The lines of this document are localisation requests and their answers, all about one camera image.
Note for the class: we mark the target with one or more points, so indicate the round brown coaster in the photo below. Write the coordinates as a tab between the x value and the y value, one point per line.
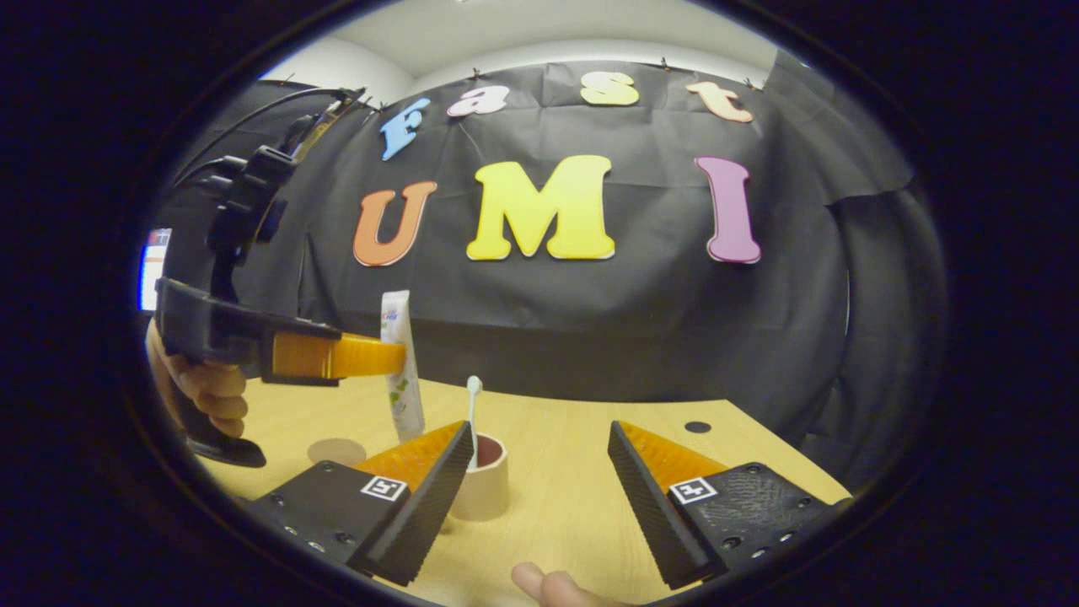
335	451

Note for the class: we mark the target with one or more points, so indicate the black backdrop cloth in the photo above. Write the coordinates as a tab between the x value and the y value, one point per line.
590	320

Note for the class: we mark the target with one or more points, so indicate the pale green toothbrush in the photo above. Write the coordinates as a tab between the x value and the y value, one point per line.
474	386

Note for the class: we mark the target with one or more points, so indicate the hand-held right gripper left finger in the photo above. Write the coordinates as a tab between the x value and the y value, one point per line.
430	506

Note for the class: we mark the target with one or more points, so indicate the beige cup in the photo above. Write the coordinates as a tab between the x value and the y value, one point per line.
485	493

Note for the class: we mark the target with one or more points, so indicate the white toothpaste tube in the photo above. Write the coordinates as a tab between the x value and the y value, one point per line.
396	316

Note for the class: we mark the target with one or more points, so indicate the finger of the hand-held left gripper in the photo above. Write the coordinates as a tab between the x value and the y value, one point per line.
337	358

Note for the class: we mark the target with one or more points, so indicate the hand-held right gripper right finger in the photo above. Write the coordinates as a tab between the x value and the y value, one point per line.
649	514

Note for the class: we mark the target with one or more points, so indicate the wooden desktop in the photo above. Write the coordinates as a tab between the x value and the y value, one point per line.
556	523

